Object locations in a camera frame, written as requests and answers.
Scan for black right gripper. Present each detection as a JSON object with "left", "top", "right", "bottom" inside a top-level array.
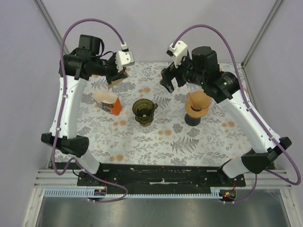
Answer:
[{"left": 160, "top": 52, "right": 206, "bottom": 94}]

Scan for single brown paper coffee filter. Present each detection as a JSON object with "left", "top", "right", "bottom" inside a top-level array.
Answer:
[{"left": 187, "top": 90, "right": 212, "bottom": 110}]

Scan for dark green glass jar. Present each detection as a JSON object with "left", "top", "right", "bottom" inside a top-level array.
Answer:
[{"left": 132, "top": 98, "right": 158, "bottom": 124}]

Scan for round bamboo dripper holder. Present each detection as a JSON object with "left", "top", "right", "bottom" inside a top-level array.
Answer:
[{"left": 185, "top": 101, "right": 209, "bottom": 118}]

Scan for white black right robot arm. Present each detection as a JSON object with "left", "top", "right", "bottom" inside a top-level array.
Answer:
[{"left": 160, "top": 41, "right": 292, "bottom": 186}]

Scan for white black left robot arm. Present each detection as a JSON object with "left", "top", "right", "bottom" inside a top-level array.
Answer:
[{"left": 41, "top": 35, "right": 134, "bottom": 186}]

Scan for brown paper coffee filters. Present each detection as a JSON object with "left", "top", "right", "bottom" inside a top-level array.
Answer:
[{"left": 92, "top": 89, "right": 118, "bottom": 104}]

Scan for orange coffee filter box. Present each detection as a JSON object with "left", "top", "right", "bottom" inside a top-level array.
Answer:
[{"left": 94, "top": 97, "right": 122, "bottom": 115}]

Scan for floral patterned table mat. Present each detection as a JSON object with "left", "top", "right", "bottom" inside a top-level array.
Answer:
[{"left": 77, "top": 62, "right": 251, "bottom": 166}]

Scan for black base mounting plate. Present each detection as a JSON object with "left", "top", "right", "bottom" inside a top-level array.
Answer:
[{"left": 77, "top": 164, "right": 246, "bottom": 193}]

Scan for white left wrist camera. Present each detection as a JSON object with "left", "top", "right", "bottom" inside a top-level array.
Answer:
[{"left": 116, "top": 43, "right": 135, "bottom": 72}]

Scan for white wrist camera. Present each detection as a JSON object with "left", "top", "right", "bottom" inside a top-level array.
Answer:
[
  {"left": 116, "top": 43, "right": 135, "bottom": 72},
  {"left": 166, "top": 41, "right": 188, "bottom": 68}
]

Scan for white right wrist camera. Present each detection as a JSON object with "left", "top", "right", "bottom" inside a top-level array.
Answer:
[{"left": 166, "top": 41, "right": 188, "bottom": 68}]

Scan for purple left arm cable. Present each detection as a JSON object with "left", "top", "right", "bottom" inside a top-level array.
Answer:
[{"left": 51, "top": 19, "right": 130, "bottom": 203}]

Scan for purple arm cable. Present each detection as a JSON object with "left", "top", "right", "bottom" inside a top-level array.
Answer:
[
  {"left": 51, "top": 19, "right": 130, "bottom": 203},
  {"left": 172, "top": 24, "right": 303, "bottom": 204}
]

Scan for aluminium front rail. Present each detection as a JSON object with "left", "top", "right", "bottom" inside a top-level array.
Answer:
[{"left": 34, "top": 169, "right": 291, "bottom": 190}]

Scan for white slotted cable duct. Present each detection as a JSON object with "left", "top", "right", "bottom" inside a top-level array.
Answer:
[{"left": 44, "top": 188, "right": 235, "bottom": 199}]

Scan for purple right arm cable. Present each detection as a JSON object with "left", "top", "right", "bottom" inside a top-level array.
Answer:
[{"left": 172, "top": 24, "right": 303, "bottom": 204}]

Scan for right aluminium frame post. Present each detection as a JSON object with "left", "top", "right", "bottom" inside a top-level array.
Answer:
[{"left": 241, "top": 0, "right": 284, "bottom": 68}]

